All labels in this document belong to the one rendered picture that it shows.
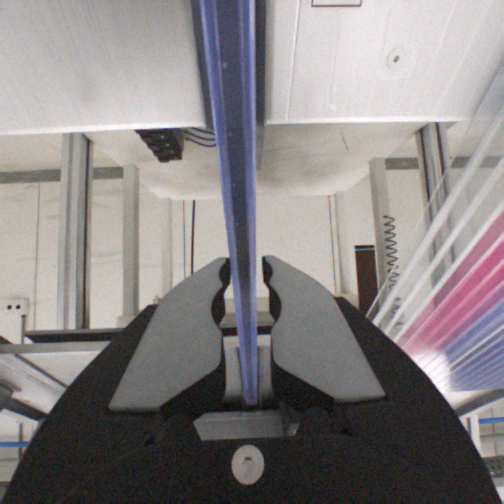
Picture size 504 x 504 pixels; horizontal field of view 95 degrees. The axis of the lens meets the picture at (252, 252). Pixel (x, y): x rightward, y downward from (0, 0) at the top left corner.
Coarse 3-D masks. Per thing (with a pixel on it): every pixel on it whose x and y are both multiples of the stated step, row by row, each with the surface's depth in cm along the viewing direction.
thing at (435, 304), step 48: (480, 144) 9; (480, 192) 10; (432, 240) 12; (480, 240) 12; (384, 288) 16; (432, 288) 15; (480, 288) 15; (432, 336) 19; (480, 336) 20; (480, 384) 28
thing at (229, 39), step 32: (224, 0) 6; (224, 32) 6; (224, 64) 7; (224, 96) 7; (224, 128) 8; (224, 160) 9; (224, 192) 9; (256, 288) 14; (256, 320) 16; (256, 352) 19; (256, 384) 25
